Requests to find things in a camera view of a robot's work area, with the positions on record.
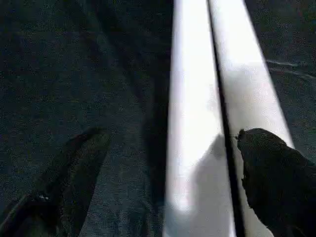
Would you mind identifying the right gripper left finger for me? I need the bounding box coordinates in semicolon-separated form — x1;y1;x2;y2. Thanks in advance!
0;127;112;237

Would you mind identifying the white plastic table leg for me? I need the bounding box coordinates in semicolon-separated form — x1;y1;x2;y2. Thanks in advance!
162;0;237;237
207;0;297;237

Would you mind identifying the black work mat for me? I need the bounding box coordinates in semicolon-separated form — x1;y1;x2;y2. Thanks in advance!
0;0;316;237

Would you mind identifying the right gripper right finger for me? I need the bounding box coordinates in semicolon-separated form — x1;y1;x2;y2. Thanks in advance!
236;127;316;237

